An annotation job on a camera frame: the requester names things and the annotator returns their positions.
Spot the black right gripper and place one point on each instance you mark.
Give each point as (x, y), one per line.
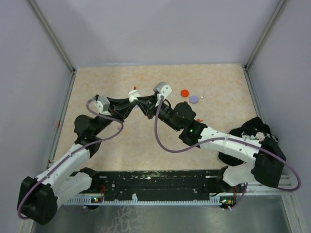
(150, 104)

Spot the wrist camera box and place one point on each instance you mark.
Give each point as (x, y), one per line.
(162, 90)
(102, 105)

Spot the purple round charging case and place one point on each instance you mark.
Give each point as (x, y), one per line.
(193, 99)

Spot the orange round charging case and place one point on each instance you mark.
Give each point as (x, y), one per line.
(184, 93)

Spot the black floral cloth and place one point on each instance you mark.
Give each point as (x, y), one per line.
(254, 129)

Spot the aluminium frame post left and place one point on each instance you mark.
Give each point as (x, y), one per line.
(51, 34)

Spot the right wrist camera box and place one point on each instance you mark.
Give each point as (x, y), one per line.
(162, 90)

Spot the aluminium frame post right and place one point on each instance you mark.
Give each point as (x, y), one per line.
(266, 32)

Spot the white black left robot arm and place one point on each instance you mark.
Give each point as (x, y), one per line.
(40, 197)

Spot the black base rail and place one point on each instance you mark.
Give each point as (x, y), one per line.
(171, 185)

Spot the aluminium frame post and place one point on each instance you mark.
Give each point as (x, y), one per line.
(51, 34)
(266, 32)

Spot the white round charging case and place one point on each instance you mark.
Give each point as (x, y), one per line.
(133, 95)

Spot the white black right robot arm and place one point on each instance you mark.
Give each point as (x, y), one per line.
(262, 161)

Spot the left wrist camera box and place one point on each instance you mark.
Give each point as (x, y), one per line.
(102, 105)

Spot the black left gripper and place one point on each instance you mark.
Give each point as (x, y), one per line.
(120, 108)

